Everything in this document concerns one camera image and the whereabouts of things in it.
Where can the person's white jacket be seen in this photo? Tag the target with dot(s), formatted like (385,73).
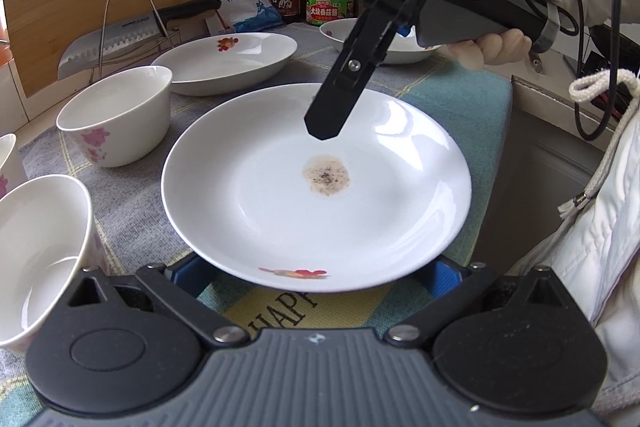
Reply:
(615,232)

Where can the green-lidded sauce jar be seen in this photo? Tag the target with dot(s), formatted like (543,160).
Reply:
(327,9)

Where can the grey checked table mat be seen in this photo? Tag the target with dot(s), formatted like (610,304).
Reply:
(140,207)

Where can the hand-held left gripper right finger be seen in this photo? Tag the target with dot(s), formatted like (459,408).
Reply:
(442,277)

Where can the white floral plate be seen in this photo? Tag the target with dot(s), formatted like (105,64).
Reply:
(332,32)
(235,62)

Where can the metal sink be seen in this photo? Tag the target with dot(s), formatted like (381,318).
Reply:
(540,187)

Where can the large white stained plate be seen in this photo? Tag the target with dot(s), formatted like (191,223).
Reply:
(250,187)

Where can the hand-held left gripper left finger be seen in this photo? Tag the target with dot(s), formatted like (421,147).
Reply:
(187,274)

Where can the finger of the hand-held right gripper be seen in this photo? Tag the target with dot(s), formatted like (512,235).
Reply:
(332,107)

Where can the white blue plastic bag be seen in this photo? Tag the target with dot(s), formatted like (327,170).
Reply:
(250,12)

